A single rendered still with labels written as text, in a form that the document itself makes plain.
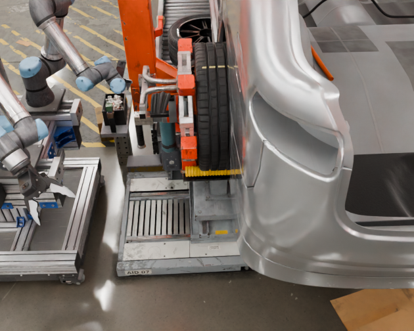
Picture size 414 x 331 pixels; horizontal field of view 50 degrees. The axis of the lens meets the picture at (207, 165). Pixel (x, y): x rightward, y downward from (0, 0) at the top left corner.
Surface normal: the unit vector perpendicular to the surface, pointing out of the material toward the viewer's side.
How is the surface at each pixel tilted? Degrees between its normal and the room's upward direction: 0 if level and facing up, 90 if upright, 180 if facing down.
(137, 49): 90
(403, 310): 2
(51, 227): 0
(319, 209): 90
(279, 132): 17
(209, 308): 0
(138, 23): 90
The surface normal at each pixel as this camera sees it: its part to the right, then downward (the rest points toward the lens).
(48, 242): -0.01, -0.73
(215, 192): 0.05, 0.68
